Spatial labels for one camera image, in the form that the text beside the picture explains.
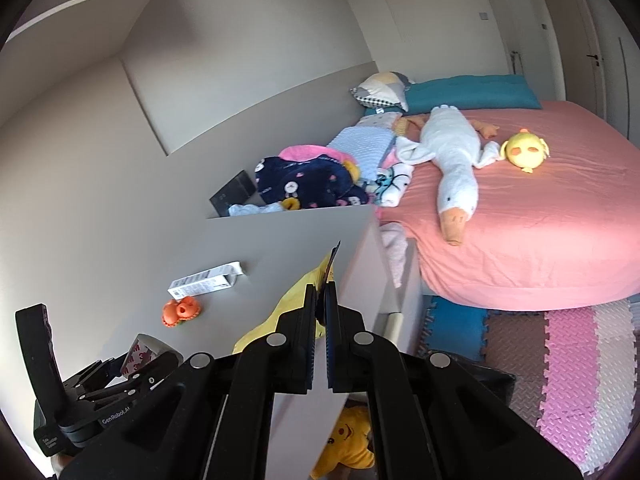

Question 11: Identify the white goose plush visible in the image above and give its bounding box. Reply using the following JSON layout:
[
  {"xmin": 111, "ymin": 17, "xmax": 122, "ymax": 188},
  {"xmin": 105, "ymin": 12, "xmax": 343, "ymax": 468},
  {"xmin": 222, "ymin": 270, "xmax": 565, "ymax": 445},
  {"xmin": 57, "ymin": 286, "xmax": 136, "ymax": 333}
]
[{"xmin": 395, "ymin": 104, "xmax": 506, "ymax": 247}]

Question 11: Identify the black socket panel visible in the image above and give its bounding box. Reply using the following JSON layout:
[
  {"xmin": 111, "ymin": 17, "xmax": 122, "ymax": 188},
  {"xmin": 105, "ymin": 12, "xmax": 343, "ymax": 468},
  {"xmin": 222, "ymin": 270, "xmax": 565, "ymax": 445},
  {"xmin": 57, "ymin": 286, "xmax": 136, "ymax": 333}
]
[{"xmin": 209, "ymin": 170, "xmax": 258, "ymax": 218}]

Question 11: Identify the yellow bear plush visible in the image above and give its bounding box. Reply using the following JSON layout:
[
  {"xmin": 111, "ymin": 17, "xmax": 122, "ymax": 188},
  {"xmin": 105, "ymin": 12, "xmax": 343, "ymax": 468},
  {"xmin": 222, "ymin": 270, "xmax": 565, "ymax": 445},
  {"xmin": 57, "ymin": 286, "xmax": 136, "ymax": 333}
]
[{"xmin": 310, "ymin": 405, "xmax": 376, "ymax": 480}]

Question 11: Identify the white printed cloth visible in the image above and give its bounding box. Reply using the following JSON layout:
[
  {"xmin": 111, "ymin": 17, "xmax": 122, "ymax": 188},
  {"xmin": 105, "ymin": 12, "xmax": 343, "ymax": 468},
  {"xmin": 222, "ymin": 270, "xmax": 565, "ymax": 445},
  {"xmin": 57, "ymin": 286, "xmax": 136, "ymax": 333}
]
[{"xmin": 375, "ymin": 162, "xmax": 415, "ymax": 208}]

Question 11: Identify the orange toy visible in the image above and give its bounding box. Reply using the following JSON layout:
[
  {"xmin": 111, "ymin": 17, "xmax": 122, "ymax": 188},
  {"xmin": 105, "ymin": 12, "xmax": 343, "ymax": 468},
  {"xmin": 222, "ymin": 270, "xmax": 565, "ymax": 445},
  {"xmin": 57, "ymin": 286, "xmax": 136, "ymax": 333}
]
[{"xmin": 161, "ymin": 296, "xmax": 202, "ymax": 329}]

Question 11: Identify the yellow chick plush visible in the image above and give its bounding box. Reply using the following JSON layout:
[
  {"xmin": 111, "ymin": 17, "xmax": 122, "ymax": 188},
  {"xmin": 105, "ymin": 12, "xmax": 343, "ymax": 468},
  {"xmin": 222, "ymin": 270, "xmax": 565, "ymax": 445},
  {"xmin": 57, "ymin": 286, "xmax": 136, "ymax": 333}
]
[{"xmin": 501, "ymin": 129, "xmax": 551, "ymax": 174}]

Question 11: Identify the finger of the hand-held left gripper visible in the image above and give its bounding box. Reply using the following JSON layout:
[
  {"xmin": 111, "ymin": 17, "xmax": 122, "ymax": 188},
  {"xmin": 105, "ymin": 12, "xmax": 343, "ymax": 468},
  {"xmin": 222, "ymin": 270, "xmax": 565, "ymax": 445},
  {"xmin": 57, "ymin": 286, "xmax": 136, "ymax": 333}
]
[
  {"xmin": 85, "ymin": 357, "xmax": 183, "ymax": 403},
  {"xmin": 67, "ymin": 356, "xmax": 128, "ymax": 391}
]

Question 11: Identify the small white box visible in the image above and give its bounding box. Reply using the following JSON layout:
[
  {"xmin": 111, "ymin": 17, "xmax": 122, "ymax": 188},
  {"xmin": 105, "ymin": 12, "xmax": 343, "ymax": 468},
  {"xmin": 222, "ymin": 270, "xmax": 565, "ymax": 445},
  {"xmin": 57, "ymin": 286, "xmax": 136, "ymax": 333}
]
[{"xmin": 167, "ymin": 261, "xmax": 244, "ymax": 299}]

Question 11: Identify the checkered pillow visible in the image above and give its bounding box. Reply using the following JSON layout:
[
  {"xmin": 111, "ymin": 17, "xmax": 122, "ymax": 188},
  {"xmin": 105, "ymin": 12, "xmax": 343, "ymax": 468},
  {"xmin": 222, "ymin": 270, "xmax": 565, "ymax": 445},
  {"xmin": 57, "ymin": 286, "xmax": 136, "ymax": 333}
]
[{"xmin": 350, "ymin": 71, "xmax": 416, "ymax": 112}]

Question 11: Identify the pale pink cloth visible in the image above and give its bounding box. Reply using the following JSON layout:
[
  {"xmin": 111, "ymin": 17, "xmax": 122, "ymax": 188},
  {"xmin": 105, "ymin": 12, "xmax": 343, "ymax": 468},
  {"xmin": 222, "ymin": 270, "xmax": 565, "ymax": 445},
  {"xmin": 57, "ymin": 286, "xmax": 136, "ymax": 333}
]
[{"xmin": 380, "ymin": 222, "xmax": 408, "ymax": 288}]

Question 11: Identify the teal pillow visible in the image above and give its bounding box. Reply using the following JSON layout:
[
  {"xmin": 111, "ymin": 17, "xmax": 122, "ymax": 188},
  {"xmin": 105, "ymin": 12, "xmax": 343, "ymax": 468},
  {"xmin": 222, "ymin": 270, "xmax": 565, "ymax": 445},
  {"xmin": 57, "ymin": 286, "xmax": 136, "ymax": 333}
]
[{"xmin": 404, "ymin": 75, "xmax": 542, "ymax": 111}]

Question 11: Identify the bed with pink sheet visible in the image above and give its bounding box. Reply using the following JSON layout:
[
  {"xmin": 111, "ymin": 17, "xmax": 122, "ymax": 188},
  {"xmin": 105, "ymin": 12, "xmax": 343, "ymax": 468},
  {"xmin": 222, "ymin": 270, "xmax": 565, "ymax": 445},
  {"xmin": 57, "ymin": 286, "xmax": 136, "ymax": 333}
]
[{"xmin": 377, "ymin": 99, "xmax": 640, "ymax": 311}]

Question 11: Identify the yellow snack packet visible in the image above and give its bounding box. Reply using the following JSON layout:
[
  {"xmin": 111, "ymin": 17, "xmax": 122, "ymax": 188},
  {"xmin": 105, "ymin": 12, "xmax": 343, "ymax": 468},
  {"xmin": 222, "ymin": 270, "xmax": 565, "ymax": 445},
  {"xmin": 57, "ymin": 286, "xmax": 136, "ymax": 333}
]
[{"xmin": 234, "ymin": 241, "xmax": 343, "ymax": 356}]

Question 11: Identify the light blue folded blanket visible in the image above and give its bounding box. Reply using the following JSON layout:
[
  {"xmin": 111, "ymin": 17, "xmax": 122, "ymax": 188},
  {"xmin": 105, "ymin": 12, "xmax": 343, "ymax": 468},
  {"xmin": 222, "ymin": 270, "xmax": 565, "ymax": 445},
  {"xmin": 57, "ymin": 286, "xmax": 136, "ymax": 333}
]
[{"xmin": 327, "ymin": 125, "xmax": 396, "ymax": 181}]

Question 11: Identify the white wall shelf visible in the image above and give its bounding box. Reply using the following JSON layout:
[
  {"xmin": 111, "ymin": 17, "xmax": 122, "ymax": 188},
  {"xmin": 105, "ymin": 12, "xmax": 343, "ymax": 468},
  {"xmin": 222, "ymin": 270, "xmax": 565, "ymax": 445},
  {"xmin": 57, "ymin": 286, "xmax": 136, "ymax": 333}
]
[{"xmin": 7, "ymin": 0, "xmax": 163, "ymax": 46}]

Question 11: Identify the grey bracket with adhesive tape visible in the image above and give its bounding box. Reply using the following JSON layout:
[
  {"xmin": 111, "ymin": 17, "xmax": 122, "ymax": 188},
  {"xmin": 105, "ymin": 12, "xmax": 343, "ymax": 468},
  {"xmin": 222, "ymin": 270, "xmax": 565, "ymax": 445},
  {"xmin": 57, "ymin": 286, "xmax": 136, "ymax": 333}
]
[{"xmin": 120, "ymin": 334, "xmax": 185, "ymax": 378}]

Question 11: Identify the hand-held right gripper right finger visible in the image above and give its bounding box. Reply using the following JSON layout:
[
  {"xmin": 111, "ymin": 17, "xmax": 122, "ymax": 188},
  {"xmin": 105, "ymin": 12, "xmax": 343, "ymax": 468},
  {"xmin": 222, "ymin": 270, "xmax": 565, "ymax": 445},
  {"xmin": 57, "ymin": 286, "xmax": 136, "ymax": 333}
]
[{"xmin": 324, "ymin": 280, "xmax": 583, "ymax": 480}]

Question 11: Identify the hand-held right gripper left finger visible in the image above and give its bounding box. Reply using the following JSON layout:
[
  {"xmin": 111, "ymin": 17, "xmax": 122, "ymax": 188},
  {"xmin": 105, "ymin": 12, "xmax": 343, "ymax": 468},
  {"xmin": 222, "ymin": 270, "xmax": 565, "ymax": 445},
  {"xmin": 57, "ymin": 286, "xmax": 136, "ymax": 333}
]
[{"xmin": 60, "ymin": 284, "xmax": 321, "ymax": 480}]

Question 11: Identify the white door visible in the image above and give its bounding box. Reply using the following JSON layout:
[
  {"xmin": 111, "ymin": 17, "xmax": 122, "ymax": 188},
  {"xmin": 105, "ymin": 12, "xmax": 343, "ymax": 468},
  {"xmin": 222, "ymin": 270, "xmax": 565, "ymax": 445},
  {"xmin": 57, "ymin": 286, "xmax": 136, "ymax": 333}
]
[{"xmin": 565, "ymin": 0, "xmax": 640, "ymax": 136}]

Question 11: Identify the foam floor mat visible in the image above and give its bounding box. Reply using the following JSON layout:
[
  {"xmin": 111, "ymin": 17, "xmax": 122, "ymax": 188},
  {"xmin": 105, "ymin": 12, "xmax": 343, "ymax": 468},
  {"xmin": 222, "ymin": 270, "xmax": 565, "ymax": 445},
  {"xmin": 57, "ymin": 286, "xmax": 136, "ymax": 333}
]
[{"xmin": 417, "ymin": 295, "xmax": 640, "ymax": 466}]

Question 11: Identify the navy printed blanket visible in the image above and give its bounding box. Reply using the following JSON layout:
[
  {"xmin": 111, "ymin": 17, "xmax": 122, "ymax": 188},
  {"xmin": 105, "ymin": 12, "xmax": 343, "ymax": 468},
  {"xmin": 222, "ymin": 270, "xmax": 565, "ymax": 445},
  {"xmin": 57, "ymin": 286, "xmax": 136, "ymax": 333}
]
[{"xmin": 254, "ymin": 152, "xmax": 376, "ymax": 213}]

